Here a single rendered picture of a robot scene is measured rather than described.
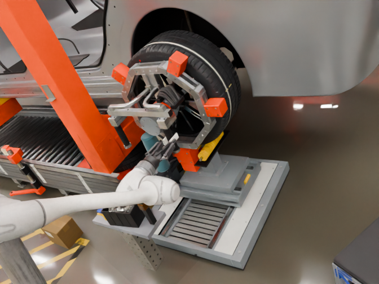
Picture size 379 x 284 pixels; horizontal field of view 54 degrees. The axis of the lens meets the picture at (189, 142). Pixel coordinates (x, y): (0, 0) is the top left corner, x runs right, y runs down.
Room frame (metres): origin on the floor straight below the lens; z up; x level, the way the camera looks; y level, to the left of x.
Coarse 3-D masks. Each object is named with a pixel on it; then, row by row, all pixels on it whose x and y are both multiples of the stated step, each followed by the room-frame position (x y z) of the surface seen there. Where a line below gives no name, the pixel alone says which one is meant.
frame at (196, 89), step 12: (132, 72) 1.89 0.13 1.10; (144, 72) 1.83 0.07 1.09; (156, 72) 1.78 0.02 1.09; (168, 72) 1.73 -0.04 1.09; (132, 84) 1.94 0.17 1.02; (180, 84) 1.69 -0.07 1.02; (192, 84) 1.70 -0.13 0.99; (132, 96) 2.02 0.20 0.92; (204, 96) 1.67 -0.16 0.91; (204, 120) 1.65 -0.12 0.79; (204, 132) 1.67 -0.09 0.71; (180, 144) 1.81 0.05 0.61; (192, 144) 1.75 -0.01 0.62
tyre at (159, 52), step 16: (176, 32) 1.98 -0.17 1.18; (144, 48) 1.93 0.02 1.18; (160, 48) 1.85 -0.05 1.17; (176, 48) 1.81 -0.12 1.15; (192, 48) 1.82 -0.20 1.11; (208, 48) 1.83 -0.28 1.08; (128, 64) 2.03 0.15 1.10; (192, 64) 1.73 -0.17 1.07; (208, 64) 1.74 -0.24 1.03; (224, 64) 1.79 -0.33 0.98; (208, 80) 1.68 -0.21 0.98; (224, 80) 1.73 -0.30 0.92; (208, 96) 1.70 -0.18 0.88; (224, 96) 1.68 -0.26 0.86; (240, 96) 1.82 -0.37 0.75
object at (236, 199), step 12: (252, 168) 1.87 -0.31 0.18; (240, 180) 1.84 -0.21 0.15; (252, 180) 1.82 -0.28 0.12; (180, 192) 1.98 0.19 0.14; (192, 192) 1.90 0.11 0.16; (204, 192) 1.87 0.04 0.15; (216, 192) 1.82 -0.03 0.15; (240, 192) 1.71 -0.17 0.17; (228, 204) 1.72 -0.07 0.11; (240, 204) 1.67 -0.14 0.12
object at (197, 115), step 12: (144, 84) 2.09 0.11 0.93; (168, 84) 1.91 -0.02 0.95; (144, 96) 2.04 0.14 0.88; (144, 108) 2.05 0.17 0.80; (180, 108) 1.90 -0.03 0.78; (192, 108) 1.84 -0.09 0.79; (180, 120) 2.03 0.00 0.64; (192, 120) 2.01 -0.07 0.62; (180, 132) 1.92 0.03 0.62; (192, 132) 1.87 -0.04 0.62
